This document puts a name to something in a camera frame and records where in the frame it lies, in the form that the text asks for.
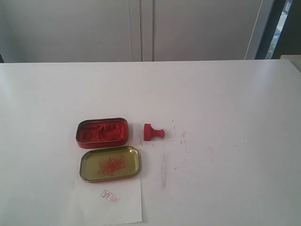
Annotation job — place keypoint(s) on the white paper sheet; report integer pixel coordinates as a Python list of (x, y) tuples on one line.
[(108, 203)]

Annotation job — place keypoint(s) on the red stamp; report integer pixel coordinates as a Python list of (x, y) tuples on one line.
[(149, 132)]

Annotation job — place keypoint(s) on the gold tin lid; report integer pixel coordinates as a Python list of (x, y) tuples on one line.
[(109, 164)]

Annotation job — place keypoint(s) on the red ink paste tin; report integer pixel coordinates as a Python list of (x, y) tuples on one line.
[(102, 133)]

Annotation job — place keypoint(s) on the white cabinet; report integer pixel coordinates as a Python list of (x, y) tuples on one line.
[(131, 30)]

